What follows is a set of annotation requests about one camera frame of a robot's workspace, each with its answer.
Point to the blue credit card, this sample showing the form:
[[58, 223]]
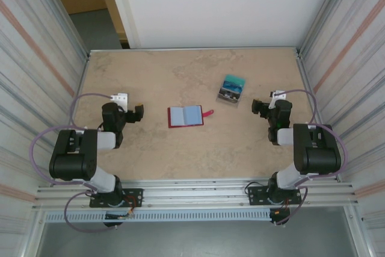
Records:
[[234, 88]]

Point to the red card holder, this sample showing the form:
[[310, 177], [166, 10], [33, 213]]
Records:
[[191, 115]]

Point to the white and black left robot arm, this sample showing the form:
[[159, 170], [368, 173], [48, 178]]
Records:
[[72, 154]]

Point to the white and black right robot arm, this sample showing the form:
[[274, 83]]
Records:
[[316, 148]]

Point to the black credit card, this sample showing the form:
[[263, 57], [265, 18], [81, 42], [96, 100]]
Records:
[[227, 96]]

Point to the translucent corrugated side panel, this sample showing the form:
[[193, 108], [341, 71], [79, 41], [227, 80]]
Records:
[[355, 73], [30, 73]]

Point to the small circuit board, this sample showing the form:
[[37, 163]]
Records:
[[117, 216]]

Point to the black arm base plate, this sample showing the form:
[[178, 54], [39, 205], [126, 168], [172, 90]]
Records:
[[255, 193], [136, 192]]

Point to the aluminium rail frame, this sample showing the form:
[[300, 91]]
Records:
[[195, 187]]

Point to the white door frame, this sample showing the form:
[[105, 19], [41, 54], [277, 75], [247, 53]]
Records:
[[126, 13]]

